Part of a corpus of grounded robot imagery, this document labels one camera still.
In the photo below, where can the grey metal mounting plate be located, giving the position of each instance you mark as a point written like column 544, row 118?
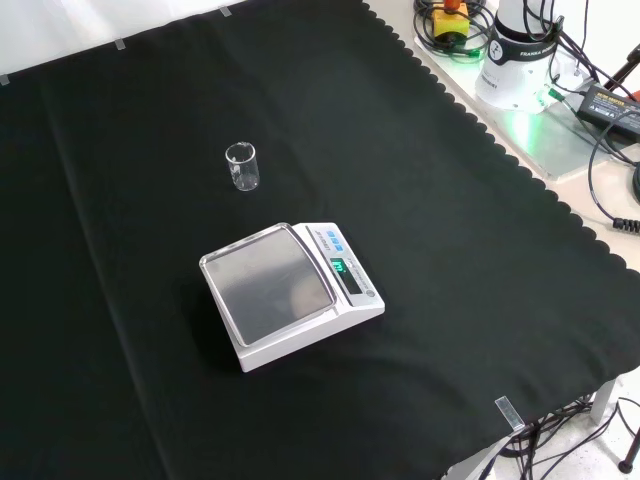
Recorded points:
column 550, row 140

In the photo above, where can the yellow stop button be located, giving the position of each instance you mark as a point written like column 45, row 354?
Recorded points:
column 451, row 20

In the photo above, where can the black cloth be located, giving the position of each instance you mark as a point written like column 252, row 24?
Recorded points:
column 410, row 200

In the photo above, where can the grey table leg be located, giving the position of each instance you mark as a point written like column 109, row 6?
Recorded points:
column 603, row 402

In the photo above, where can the black tripod with red clamp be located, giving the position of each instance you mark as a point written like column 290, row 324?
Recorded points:
column 627, row 70

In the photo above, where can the black power adapter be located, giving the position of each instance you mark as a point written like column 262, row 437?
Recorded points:
column 610, row 107

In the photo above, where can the black tripod leg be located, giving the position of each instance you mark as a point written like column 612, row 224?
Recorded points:
column 631, row 440

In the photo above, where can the small clear glass beaker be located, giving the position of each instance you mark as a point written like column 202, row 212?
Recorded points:
column 243, row 169

